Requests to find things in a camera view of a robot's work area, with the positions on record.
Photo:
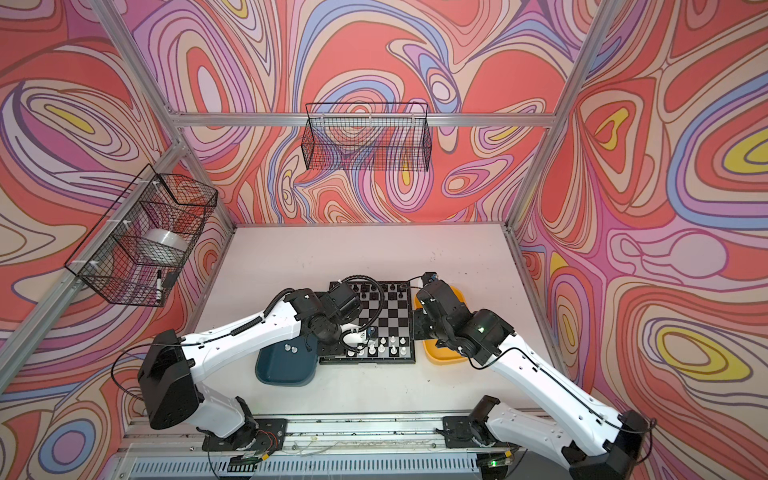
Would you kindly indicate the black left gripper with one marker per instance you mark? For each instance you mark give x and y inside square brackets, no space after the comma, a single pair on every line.
[327,351]

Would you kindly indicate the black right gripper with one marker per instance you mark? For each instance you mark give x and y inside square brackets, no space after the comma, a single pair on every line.
[419,332]

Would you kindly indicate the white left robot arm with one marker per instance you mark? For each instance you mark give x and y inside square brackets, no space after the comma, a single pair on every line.
[173,373]

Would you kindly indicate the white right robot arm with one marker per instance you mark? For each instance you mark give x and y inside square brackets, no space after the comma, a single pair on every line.
[586,437]

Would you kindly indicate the black white chess board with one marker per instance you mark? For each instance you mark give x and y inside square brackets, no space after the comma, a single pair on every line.
[390,339]

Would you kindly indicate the yellow plastic tray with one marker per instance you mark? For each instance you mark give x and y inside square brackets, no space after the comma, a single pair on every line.
[440,355]

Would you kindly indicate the teal plastic tray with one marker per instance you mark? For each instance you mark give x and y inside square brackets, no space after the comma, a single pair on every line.
[290,363]

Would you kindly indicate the silver tape roll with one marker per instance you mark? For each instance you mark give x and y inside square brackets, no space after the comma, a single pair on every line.
[166,238]

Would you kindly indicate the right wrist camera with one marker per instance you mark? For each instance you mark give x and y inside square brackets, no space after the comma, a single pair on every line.
[430,281]

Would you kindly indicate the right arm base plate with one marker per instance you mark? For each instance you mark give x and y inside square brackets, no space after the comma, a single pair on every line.
[458,433]

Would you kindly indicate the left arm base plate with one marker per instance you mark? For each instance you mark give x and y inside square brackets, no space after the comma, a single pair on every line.
[262,435]

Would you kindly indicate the black wire basket back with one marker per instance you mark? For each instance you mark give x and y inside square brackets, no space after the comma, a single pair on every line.
[367,136]

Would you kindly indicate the black wire basket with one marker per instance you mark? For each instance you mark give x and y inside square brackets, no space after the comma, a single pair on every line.
[120,265]
[367,136]

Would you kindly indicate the black wire basket left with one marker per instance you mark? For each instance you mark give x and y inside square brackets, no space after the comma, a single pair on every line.
[120,265]

